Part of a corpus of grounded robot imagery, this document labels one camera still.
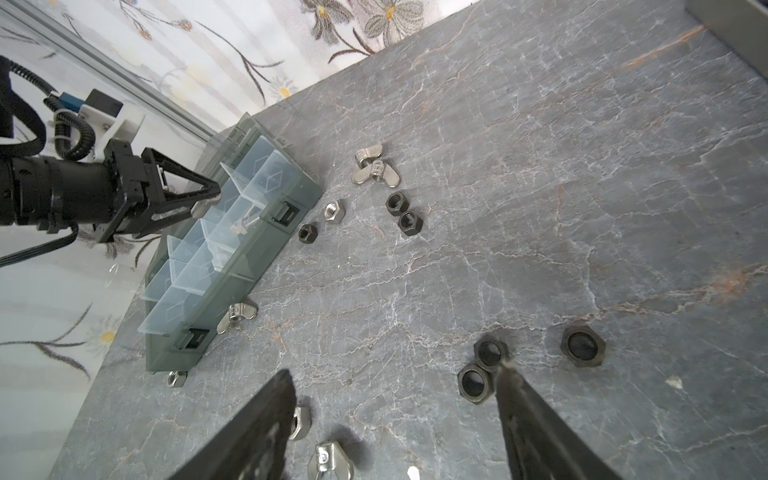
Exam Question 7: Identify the steel hex nut near box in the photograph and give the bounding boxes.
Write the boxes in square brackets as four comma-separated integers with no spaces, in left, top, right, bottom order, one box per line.
[323,200,346,224]

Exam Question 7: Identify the black nut pair left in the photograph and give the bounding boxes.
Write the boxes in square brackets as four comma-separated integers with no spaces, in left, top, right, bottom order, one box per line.
[385,191,424,236]

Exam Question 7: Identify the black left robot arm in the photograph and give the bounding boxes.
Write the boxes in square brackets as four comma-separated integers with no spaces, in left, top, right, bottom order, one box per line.
[1,58,221,266]

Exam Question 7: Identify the black nut pair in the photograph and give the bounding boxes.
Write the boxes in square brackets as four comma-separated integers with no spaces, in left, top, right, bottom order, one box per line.
[385,191,424,236]
[456,324,608,405]

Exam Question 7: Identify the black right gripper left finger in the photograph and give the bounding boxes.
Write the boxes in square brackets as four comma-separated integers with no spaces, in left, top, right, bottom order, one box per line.
[171,369,297,479]

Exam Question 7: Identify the black hex nut near box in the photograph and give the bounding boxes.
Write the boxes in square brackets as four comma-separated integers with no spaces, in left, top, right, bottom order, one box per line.
[298,223,319,244]

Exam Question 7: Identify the grey metal tool tray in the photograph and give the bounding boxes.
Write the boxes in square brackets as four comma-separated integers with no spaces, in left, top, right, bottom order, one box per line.
[684,0,768,78]

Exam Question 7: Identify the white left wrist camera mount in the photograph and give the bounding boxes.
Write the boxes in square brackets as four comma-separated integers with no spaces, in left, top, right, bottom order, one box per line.
[58,89,146,162]

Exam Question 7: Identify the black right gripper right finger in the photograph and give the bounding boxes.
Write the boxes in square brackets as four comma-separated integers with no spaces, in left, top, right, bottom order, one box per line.
[495,362,619,479]

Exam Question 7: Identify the steel wing nut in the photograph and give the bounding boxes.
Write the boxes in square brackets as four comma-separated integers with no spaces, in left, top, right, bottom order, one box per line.
[307,441,354,480]
[216,302,259,335]
[351,143,401,188]

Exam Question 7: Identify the steel hex nut front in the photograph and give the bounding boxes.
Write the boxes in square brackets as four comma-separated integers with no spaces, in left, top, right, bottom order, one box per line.
[289,406,312,441]

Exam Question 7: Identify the black nut pair right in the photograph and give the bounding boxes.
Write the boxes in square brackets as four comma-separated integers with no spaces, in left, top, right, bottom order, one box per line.
[456,324,608,405]

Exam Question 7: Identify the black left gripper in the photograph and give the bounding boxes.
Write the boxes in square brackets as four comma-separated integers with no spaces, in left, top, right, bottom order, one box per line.
[94,139,221,243]

